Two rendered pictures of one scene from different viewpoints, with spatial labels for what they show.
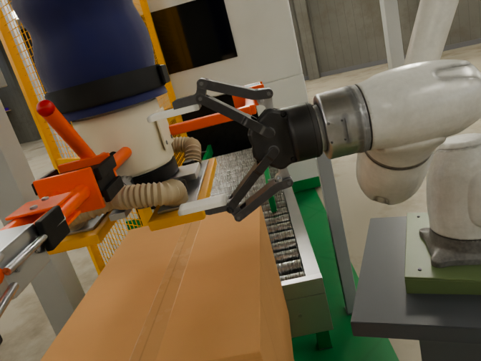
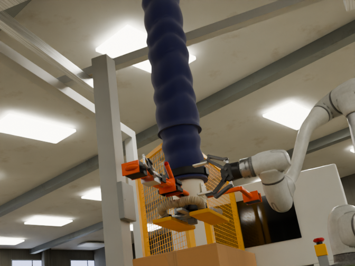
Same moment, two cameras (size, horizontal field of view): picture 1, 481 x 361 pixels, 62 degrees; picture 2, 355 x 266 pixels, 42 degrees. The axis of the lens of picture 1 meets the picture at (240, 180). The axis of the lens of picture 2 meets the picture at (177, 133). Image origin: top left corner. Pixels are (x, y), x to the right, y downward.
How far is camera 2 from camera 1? 1.64 m
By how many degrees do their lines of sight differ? 42
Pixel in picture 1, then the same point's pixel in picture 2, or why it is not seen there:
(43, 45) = (168, 157)
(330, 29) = not seen: outside the picture
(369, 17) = not seen: outside the picture
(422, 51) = (293, 158)
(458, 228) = (337, 247)
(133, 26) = (197, 153)
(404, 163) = (269, 181)
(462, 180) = (334, 221)
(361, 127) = (249, 164)
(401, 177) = (272, 189)
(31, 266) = (157, 179)
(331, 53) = not seen: outside the picture
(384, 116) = (255, 161)
